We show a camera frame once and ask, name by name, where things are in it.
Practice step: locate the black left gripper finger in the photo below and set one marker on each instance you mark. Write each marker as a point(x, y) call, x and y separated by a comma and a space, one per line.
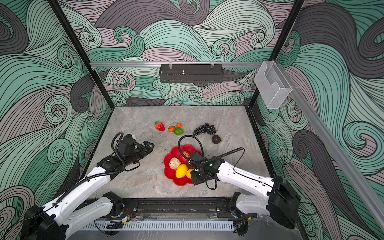
point(142, 154)
point(147, 146)

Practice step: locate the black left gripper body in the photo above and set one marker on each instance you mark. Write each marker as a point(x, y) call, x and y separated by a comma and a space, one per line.
point(138, 152)

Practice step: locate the yellow fake pepper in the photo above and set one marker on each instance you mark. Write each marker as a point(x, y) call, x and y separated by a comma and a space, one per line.
point(189, 173)

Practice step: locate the yellow fake lemon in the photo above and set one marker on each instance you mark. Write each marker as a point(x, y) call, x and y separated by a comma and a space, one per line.
point(181, 171)

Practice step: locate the red fake apple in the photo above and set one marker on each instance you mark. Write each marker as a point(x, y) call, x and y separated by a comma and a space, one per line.
point(185, 155)

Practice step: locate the dark purple fake plum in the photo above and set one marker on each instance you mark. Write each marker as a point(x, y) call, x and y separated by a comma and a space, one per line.
point(216, 139)

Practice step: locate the beige fake garlic bulb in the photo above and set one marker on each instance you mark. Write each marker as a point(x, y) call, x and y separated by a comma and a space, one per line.
point(174, 163)

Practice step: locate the green fake pepper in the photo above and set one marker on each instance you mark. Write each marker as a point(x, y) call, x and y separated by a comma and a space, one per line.
point(178, 131)

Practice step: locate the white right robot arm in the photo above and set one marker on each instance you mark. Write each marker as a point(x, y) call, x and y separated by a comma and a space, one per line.
point(275, 198)

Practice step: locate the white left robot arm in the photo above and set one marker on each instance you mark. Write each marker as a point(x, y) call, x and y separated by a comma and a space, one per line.
point(63, 216)

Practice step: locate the red fake strawberry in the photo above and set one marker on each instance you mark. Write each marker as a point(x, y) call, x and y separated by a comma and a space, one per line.
point(159, 126)

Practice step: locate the red flower-shaped fruit bowl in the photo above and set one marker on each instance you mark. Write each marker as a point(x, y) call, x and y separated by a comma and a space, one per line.
point(171, 173)

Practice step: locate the orange fake tomatoes on vine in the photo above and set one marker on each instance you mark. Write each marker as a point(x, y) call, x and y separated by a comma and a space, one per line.
point(172, 128)

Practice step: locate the black fake grape bunch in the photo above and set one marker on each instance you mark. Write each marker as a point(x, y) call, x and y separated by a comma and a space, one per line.
point(205, 129)

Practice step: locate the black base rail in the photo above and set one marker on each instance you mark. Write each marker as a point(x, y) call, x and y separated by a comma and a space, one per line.
point(211, 208)

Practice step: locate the white slotted cable duct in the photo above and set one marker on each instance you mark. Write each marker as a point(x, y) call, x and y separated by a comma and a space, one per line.
point(165, 226)

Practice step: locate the black wall tray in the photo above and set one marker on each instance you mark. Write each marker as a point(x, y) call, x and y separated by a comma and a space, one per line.
point(196, 74)

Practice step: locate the aluminium back rail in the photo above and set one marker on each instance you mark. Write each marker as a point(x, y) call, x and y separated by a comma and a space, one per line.
point(137, 64)

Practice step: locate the aluminium rail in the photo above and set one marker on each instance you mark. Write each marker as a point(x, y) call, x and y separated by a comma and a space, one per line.
point(137, 64)
point(366, 192)

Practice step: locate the clear plastic wall bin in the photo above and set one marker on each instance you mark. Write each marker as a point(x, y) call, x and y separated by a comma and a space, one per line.
point(273, 84)

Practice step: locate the aluminium right rail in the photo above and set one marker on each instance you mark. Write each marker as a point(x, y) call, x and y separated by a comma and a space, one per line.
point(366, 192)

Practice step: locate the black corner frame post left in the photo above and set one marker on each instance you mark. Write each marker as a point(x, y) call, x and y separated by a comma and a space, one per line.
point(55, 6)

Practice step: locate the black corner frame post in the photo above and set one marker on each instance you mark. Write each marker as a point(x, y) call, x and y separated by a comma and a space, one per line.
point(287, 27)
point(55, 6)

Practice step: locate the black corner frame post right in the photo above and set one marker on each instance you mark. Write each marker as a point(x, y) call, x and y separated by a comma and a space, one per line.
point(287, 27)

